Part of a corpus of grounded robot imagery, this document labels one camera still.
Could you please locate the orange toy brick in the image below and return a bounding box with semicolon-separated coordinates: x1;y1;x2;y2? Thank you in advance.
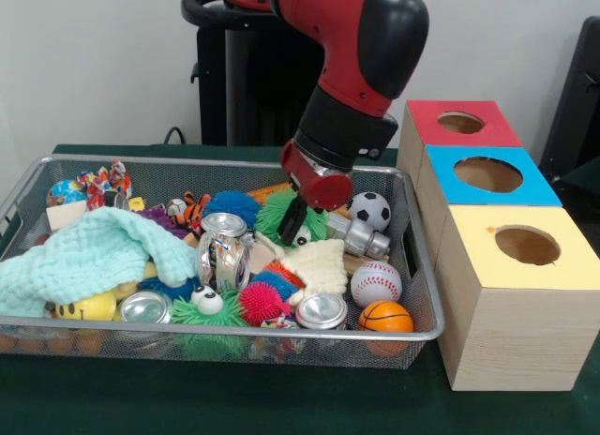
247;181;292;197

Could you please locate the white toy baseball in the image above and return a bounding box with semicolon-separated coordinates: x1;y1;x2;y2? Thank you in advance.
350;260;404;308

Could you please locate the purple spiky ball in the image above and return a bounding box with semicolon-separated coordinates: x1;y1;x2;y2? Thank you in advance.
140;207;188;239

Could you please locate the yellow smiley ball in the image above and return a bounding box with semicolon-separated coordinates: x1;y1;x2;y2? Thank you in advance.
53;292;117;322

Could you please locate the small green fuzzy eyed ball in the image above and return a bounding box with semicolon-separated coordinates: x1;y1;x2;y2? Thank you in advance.
169;284;249;328

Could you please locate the large green fuzzy eyed ball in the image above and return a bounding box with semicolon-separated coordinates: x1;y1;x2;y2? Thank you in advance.
255;188;329;248

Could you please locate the wooden box with three holes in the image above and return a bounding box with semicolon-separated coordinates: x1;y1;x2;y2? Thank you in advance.
396;98;600;392

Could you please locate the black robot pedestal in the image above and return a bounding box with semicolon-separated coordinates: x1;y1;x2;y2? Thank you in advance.
181;0;329;148

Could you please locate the dark green tablecloth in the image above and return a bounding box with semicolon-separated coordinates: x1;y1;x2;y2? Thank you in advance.
0;143;600;435
555;156;600;211

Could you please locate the silver plastic toy truck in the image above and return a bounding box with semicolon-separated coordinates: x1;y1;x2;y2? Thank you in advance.
325;212;393;258

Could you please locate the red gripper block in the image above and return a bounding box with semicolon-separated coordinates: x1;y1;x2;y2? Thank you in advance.
277;141;353;248

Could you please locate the shallow metal mesh bin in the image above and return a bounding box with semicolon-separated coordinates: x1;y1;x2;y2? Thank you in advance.
0;153;445;370

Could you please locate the orange toy basketball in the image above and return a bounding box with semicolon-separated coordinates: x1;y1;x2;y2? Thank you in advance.
358;299;415;333

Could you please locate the black cable behind table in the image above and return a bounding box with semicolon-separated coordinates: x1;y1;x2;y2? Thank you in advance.
163;125;188;146

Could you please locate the blue fuzzy eyed ball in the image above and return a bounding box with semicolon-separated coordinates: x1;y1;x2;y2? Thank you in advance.
138;275;201;301

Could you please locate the black and white soccer ball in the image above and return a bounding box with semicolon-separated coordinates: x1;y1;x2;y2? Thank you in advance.
348;191;393;233

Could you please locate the light blue cloth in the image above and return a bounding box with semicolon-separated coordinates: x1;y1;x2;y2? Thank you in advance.
0;205;197;318

